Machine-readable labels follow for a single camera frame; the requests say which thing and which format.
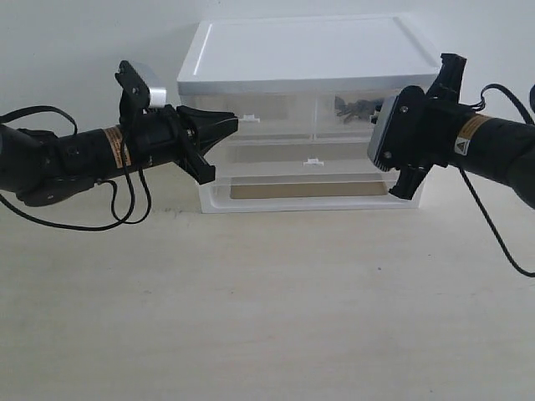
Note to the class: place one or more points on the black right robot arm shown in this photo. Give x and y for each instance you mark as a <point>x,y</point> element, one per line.
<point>497,149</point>

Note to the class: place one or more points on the white plastic drawer cabinet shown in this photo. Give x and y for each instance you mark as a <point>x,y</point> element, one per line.
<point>311,55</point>

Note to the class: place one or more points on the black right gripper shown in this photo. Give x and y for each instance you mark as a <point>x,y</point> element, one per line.
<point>423,126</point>

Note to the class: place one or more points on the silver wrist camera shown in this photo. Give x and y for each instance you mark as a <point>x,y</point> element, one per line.
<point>384,145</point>
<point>141,85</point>

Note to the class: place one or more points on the key bunch with blue tag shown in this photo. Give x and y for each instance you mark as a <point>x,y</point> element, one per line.
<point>361,109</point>

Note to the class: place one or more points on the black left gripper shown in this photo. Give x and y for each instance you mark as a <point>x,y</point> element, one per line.
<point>161,136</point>

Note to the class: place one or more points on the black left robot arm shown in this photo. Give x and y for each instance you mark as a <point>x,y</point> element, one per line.
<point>41,168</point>

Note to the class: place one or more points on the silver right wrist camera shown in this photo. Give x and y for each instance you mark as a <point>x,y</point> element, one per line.
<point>384,145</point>

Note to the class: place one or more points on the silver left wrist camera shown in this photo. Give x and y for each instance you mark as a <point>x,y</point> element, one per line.
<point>141,85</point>

